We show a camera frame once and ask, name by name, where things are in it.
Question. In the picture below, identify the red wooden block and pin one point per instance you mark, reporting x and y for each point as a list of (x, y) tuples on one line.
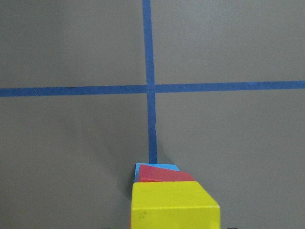
[(149, 173)]

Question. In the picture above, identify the yellow wooden block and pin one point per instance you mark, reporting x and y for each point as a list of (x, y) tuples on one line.
[(173, 205)]

